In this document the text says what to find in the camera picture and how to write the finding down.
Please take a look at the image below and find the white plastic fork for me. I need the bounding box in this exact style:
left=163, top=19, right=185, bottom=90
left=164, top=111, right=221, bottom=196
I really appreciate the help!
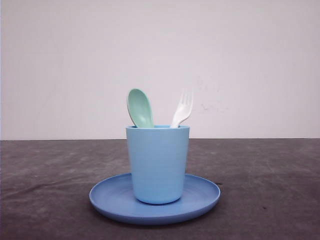
left=170, top=88, right=193, bottom=128

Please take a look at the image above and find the light blue plastic cup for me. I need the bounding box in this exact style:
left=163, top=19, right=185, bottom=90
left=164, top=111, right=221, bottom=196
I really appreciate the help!
left=125, top=125, right=190, bottom=205

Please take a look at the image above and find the blue plastic plate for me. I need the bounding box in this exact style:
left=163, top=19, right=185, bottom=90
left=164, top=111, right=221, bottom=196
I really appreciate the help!
left=88, top=173, right=221, bottom=226

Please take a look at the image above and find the mint green plastic spoon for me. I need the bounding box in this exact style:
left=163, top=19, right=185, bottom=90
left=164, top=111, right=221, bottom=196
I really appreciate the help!
left=126, top=88, right=154, bottom=129

